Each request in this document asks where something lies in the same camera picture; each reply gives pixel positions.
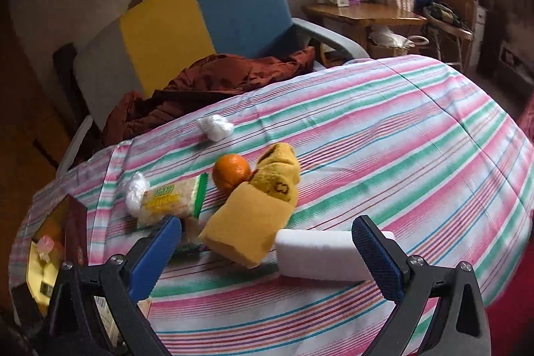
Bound striped pink green bedsheet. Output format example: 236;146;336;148
9;55;533;355

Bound wooden side table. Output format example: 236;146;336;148
301;3;426;50

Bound grey yellow blue chair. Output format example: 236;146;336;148
52;0;367;175

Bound rust brown quilted jacket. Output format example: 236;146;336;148
101;46;315;146

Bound orange tangerine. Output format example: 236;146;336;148
212;153;252;194

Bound rice cracker snack packet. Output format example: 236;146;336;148
137;173;208;227

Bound white foam block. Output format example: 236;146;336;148
274;229;387;283

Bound yellow knitted sock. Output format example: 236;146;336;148
249;143;300;207

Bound yellow sponge block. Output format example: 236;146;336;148
199;183;295;268

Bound crumpled white tissue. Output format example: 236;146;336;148
197;115;234;142

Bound gold metal tin box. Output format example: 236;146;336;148
12;193;153;344

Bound crumpled white plastic wrap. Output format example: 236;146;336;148
125;171;150;218

